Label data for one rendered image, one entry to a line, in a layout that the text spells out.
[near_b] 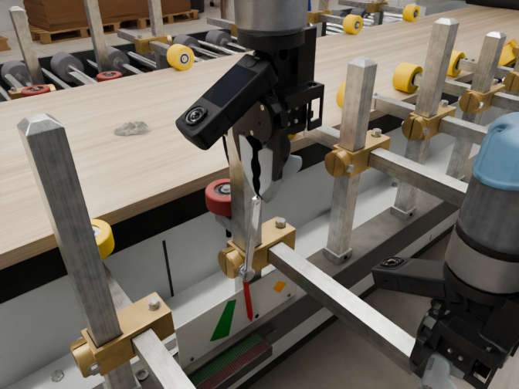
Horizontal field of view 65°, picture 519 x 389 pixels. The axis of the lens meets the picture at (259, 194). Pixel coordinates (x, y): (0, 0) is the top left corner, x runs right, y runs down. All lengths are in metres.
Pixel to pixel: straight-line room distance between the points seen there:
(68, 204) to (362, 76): 0.48
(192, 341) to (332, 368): 0.95
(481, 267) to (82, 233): 0.41
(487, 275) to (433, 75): 0.59
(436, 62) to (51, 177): 0.74
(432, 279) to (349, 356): 1.18
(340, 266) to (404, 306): 0.97
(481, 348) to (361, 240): 0.56
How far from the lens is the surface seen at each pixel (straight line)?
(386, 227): 1.05
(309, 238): 1.10
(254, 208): 0.53
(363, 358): 1.65
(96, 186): 0.83
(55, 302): 0.83
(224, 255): 0.67
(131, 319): 0.63
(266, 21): 0.42
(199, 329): 0.70
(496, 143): 0.38
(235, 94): 0.42
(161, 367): 0.59
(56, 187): 0.46
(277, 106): 0.45
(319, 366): 1.60
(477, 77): 1.18
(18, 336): 0.86
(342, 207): 0.83
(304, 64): 0.48
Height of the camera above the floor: 1.31
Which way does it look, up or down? 33 degrees down
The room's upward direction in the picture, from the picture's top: straight up
